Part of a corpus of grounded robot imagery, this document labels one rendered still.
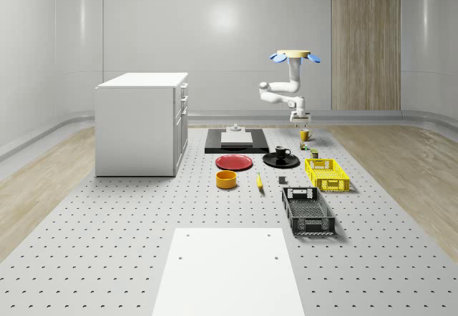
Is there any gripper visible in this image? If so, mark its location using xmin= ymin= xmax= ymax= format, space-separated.
xmin=289 ymin=112 xmax=311 ymax=128

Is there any black plate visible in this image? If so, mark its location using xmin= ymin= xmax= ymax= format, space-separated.
xmin=262 ymin=152 xmax=301 ymax=169

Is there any yellow basket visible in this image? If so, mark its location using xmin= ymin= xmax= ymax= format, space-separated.
xmin=304 ymin=157 xmax=351 ymax=192

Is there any red plate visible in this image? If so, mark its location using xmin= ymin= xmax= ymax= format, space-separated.
xmin=215 ymin=154 xmax=254 ymax=171

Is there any black stove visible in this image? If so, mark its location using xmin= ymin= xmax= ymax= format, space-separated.
xmin=204 ymin=123 xmax=270 ymax=154

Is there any dark grey basket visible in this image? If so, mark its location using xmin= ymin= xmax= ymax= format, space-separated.
xmin=281 ymin=186 xmax=337 ymax=233

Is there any yellow bowl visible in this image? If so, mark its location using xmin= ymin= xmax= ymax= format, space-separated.
xmin=215 ymin=170 xmax=238 ymax=190

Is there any white cabinet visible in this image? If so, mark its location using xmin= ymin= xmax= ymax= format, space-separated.
xmin=94 ymin=71 xmax=190 ymax=178

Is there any white board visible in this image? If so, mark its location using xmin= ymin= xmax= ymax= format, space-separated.
xmin=151 ymin=227 xmax=306 ymax=316

